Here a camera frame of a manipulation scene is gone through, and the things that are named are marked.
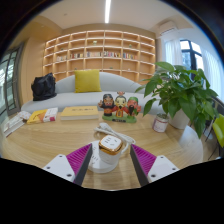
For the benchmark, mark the long ceiling light strip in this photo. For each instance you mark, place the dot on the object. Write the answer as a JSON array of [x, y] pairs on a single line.
[[108, 10]]

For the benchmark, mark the yellow cushion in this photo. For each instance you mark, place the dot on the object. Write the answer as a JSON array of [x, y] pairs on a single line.
[[87, 81]]

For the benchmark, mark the light grey curved sofa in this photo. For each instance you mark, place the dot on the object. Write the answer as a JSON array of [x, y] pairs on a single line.
[[80, 98]]

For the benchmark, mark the large yellow book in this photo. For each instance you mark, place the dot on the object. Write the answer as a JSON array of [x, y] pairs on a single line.
[[79, 112]]

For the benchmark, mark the round white power strip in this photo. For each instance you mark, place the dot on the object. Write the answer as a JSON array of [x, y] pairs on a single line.
[[95, 163]]

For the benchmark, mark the black bag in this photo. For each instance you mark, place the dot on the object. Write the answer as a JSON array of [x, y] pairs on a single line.
[[43, 87]]

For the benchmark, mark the wooden wall shelf unit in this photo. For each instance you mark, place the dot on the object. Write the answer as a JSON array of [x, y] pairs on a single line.
[[100, 53]]

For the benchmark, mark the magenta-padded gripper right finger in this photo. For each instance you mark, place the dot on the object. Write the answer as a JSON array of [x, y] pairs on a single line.
[[161, 166]]

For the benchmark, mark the white and gold cube charger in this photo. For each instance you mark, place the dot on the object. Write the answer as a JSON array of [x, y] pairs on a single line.
[[110, 148]]

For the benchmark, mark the lime green chair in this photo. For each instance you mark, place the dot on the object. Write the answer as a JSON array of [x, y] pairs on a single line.
[[219, 130]]

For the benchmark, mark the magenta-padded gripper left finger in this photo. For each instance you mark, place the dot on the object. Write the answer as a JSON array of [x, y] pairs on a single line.
[[60, 165]]

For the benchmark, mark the three-figure painted figurine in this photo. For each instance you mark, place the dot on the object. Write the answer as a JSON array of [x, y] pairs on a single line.
[[120, 106]]

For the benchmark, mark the wide white sheer curtain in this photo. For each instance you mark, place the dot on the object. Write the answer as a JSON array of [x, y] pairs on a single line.
[[213, 71]]

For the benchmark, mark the narrow white sheer curtain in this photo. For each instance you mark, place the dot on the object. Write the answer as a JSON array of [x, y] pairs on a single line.
[[173, 51]]

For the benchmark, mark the dark-framed glass door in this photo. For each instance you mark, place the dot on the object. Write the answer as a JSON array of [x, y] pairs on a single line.
[[10, 83]]

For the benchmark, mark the dark-framed window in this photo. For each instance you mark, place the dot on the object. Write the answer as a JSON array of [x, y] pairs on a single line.
[[190, 55]]

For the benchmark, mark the small white and pink jar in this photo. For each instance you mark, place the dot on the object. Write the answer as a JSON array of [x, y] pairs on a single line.
[[160, 123]]

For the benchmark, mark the white wall air conditioner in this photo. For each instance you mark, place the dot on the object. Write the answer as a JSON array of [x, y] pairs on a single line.
[[167, 27]]

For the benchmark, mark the green potted plant white pot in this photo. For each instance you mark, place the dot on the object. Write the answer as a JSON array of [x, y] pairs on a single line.
[[180, 93]]

